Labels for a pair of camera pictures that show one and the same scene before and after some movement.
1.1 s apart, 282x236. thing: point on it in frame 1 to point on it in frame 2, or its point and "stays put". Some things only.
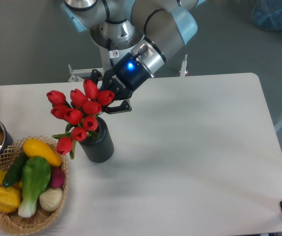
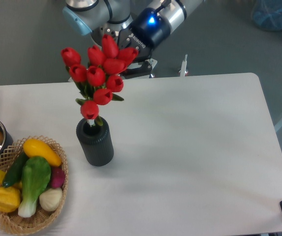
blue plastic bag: (277, 15) stays put
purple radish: (58, 175) stays put
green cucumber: (13, 172) stays put
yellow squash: (33, 147) stays put
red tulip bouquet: (80, 114) to (98, 75)
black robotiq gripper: (123, 78) to (147, 31)
